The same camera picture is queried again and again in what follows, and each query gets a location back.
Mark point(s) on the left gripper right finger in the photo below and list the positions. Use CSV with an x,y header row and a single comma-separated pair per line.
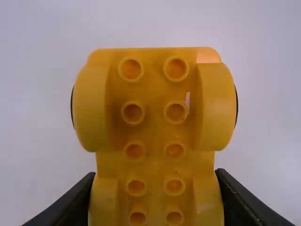
x,y
242,207

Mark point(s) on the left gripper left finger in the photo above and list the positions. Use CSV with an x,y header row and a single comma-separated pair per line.
x,y
70,204

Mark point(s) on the yellow toy car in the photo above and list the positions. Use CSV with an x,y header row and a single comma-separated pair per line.
x,y
155,131

